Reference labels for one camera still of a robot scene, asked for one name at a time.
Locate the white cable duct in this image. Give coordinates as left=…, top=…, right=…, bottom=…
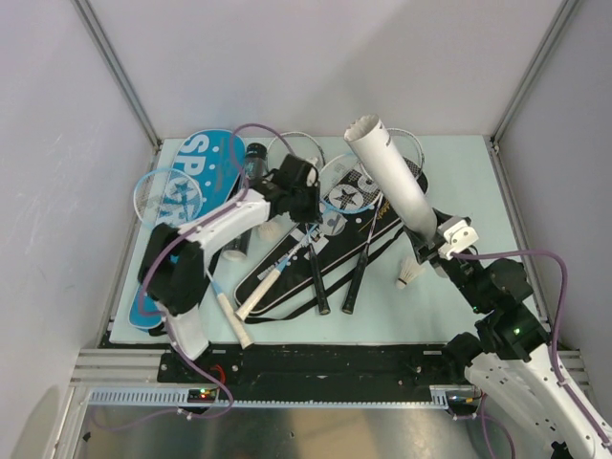
left=89, top=386, right=482, bottom=409

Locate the white racket right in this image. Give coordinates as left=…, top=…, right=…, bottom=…
left=341, top=128, right=426, bottom=315

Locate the white shuttlecock tube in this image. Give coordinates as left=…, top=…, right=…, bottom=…
left=343, top=115, right=435, bottom=233

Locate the aluminium frame post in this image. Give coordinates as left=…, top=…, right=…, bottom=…
left=71, top=0, right=162, bottom=152
left=490, top=0, right=583, bottom=145

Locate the black shuttlecock tube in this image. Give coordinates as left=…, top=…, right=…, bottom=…
left=222, top=142, right=267, bottom=262

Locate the white shuttlecock centre table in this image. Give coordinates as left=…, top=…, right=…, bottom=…
left=257, top=221, right=282, bottom=242

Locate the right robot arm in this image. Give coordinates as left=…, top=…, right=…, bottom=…
left=400, top=205, right=611, bottom=458

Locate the aluminium rail right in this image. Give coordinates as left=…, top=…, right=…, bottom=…
left=487, top=136, right=582, bottom=374

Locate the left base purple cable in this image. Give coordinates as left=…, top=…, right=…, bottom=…
left=90, top=375, right=235, bottom=434

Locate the white shuttlecock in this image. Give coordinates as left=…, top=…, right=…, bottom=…
left=395, top=256, right=425, bottom=290

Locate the white racket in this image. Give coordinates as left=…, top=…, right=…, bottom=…
left=341, top=128, right=426, bottom=315
left=265, top=131, right=332, bottom=316

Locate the white racket left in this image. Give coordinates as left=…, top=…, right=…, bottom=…
left=265, top=131, right=332, bottom=316

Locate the black racket bag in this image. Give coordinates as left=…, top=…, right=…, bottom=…
left=232, top=157, right=429, bottom=317

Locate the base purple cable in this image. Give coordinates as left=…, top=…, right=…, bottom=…
left=451, top=389, right=517, bottom=459
left=90, top=375, right=235, bottom=434

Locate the blue racket on black bag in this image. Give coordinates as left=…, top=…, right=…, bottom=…
left=235, top=153, right=382, bottom=321

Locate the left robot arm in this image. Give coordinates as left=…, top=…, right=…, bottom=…
left=138, top=155, right=321, bottom=382

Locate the aluminium frame post right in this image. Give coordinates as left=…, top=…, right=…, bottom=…
left=490, top=0, right=583, bottom=145

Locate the aluminium frame post left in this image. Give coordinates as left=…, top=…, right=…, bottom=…
left=71, top=0, right=162, bottom=152

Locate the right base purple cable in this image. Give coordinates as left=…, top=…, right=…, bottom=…
left=451, top=389, right=517, bottom=459

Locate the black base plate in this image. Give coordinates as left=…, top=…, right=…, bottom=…
left=157, top=341, right=479, bottom=403

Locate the blue racket bag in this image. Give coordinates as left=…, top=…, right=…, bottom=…
left=128, top=128, right=248, bottom=331

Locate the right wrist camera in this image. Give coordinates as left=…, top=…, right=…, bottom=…
left=437, top=216, right=479, bottom=260

